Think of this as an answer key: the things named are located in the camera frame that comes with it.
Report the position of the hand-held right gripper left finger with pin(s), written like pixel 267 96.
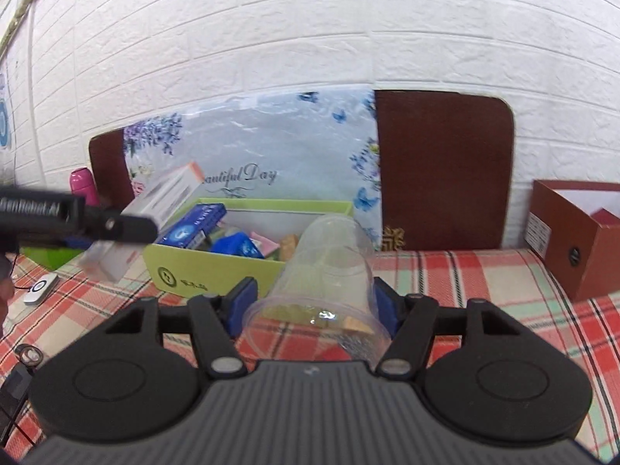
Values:
pixel 244 300

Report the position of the wall poster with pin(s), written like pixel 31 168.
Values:
pixel 3 121

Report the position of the brown cardboard box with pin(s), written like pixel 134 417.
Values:
pixel 581 252

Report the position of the large green cardboard box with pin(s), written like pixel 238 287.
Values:
pixel 203 266

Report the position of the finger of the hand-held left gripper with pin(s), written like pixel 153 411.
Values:
pixel 128 228

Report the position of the plaid cloth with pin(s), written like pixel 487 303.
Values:
pixel 484 276

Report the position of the small green cardboard box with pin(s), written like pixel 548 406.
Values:
pixel 48 255

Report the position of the blue medicine box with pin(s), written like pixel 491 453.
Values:
pixel 193 225

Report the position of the small pink packet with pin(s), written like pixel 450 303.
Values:
pixel 266 242

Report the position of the blue plastic box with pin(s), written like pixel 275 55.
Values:
pixel 237 247

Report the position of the white flat device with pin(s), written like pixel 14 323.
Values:
pixel 41 290

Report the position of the white medicine box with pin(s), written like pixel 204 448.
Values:
pixel 164 198

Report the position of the floral plastic bag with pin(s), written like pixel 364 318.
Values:
pixel 290 145

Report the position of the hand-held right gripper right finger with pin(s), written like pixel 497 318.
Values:
pixel 385 304

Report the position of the clear plastic cup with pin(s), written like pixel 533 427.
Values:
pixel 329 261

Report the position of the pink thermos bottle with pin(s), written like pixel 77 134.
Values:
pixel 81 181

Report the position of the black tape roll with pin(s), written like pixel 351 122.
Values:
pixel 28 354

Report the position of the black flat device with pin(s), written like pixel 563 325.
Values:
pixel 14 385

